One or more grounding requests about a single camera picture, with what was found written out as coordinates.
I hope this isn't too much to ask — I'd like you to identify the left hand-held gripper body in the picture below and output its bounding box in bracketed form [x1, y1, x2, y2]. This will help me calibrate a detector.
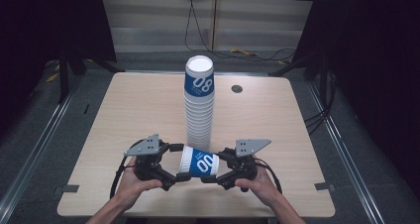
[123, 133, 170, 182]

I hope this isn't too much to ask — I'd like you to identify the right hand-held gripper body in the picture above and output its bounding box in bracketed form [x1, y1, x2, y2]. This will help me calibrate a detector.
[227, 138, 272, 182]

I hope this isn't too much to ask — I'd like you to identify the blue banded paper cup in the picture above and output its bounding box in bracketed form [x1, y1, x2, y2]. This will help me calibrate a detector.
[178, 145, 221, 178]

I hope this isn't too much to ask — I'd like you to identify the stack of white paper cups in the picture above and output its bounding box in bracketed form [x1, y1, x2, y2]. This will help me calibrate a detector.
[183, 91, 216, 150]

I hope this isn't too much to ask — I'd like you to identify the person's right hand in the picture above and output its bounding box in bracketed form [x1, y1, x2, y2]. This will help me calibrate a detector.
[234, 155, 282, 208]

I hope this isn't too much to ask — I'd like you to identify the person's left hand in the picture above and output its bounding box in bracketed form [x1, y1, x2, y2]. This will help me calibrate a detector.
[113, 164, 163, 209]

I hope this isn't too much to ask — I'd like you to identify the grey tape piece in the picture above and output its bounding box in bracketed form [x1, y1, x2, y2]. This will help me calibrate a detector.
[313, 181, 336, 192]
[60, 183, 80, 194]

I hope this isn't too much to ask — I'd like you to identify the black metal stand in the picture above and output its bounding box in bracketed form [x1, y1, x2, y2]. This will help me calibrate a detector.
[57, 49, 71, 105]

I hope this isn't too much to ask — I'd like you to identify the black curtain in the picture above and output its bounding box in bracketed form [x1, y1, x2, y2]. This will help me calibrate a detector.
[291, 0, 420, 192]
[0, 0, 118, 143]

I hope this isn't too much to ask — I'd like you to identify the right hand-held gripper black cable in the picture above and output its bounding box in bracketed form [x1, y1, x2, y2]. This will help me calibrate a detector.
[253, 157, 283, 196]

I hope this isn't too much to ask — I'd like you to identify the hand-held gripper black cable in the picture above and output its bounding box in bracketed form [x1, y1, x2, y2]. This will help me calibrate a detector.
[253, 157, 283, 196]
[109, 139, 147, 199]

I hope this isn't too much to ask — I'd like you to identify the left hand-held gripper black cable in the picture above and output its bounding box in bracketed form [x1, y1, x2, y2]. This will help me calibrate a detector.
[109, 139, 147, 199]

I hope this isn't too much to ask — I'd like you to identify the bundle of black floor cables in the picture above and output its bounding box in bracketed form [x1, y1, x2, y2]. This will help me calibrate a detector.
[302, 69, 339, 137]

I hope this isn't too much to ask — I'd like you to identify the metal floor rail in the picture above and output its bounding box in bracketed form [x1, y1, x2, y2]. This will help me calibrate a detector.
[0, 90, 77, 216]
[307, 81, 386, 224]

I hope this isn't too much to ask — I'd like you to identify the black hanging cable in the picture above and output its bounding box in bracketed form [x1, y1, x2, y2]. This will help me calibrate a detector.
[183, 0, 297, 62]

